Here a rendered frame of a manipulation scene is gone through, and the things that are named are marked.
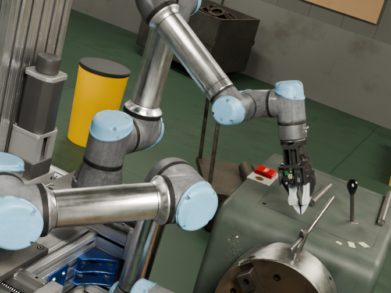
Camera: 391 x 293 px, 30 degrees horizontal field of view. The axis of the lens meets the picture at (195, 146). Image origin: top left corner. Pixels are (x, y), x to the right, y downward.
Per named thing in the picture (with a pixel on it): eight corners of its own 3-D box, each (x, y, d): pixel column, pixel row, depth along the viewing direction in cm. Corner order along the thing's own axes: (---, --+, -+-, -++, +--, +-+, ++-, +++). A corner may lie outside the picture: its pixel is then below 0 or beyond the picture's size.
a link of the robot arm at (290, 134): (281, 120, 198) (311, 120, 194) (283, 137, 199) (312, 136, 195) (274, 126, 191) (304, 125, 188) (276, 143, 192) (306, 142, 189)
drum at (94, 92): (122, 146, 569) (140, 72, 548) (91, 154, 536) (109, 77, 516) (85, 127, 585) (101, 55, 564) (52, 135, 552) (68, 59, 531)
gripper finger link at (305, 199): (297, 219, 195) (294, 186, 193) (302, 212, 200) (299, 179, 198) (308, 219, 194) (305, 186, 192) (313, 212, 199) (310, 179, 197)
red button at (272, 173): (258, 170, 239) (260, 164, 239) (275, 177, 238) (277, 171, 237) (252, 174, 234) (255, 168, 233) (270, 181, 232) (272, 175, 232)
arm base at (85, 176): (60, 185, 210) (67, 154, 207) (89, 172, 223) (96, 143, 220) (104, 206, 205) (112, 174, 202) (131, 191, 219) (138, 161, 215)
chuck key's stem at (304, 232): (292, 271, 189) (307, 233, 185) (284, 267, 189) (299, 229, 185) (295, 268, 191) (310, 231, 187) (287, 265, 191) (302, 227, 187)
